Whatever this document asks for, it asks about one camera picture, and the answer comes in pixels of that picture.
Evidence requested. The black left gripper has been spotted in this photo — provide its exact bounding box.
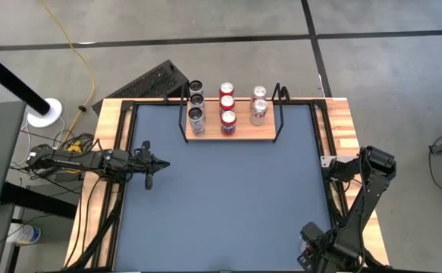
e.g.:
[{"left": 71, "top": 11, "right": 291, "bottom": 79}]
[{"left": 129, "top": 140, "right": 171, "bottom": 190}]

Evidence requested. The dark silver can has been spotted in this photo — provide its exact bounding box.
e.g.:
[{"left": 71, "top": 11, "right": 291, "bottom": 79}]
[{"left": 187, "top": 107, "right": 207, "bottom": 137}]

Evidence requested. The white Celsius peach can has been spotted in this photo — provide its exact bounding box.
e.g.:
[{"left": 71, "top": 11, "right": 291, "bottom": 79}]
[
  {"left": 188, "top": 80, "right": 204, "bottom": 96},
  {"left": 189, "top": 93, "right": 205, "bottom": 111}
]

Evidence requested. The red Fanta strawberry can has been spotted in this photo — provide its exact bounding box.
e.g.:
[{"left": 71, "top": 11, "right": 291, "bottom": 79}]
[
  {"left": 220, "top": 110, "right": 237, "bottom": 137},
  {"left": 219, "top": 95, "right": 236, "bottom": 113},
  {"left": 218, "top": 82, "right": 235, "bottom": 99}
]

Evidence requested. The grey perforated metal panel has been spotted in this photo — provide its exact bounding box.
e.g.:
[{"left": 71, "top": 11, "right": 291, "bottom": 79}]
[{"left": 91, "top": 59, "right": 190, "bottom": 115}]

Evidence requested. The white rounded block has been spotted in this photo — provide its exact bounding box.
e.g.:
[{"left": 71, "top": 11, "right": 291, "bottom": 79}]
[{"left": 27, "top": 97, "right": 63, "bottom": 128}]

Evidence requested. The black floor crossbar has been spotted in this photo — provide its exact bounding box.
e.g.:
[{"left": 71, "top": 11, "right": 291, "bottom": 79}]
[{"left": 0, "top": 180, "right": 79, "bottom": 220}]

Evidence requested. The white jug blue label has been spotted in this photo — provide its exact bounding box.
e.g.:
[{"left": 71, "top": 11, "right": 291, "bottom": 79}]
[{"left": 6, "top": 222, "right": 42, "bottom": 246}]

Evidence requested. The black slanted pole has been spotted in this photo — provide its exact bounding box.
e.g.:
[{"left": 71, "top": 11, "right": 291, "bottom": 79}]
[{"left": 0, "top": 43, "right": 52, "bottom": 116}]

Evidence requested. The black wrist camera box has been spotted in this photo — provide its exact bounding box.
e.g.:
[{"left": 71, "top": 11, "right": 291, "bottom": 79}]
[
  {"left": 299, "top": 221, "right": 326, "bottom": 246},
  {"left": 102, "top": 149, "right": 130, "bottom": 168}
]

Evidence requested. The wooden shelf with black frame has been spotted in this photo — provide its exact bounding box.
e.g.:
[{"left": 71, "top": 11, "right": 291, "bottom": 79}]
[{"left": 177, "top": 82, "right": 292, "bottom": 144}]

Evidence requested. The black table edge rail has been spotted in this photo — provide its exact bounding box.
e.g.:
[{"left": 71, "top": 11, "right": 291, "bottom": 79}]
[{"left": 91, "top": 99, "right": 358, "bottom": 272}]

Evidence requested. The beige table frame beam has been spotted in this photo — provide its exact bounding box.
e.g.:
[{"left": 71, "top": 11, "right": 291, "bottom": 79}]
[{"left": 64, "top": 96, "right": 390, "bottom": 268}]

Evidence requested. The yellow cable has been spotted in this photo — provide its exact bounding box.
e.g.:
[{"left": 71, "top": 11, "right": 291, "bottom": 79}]
[{"left": 39, "top": 0, "right": 96, "bottom": 143}]

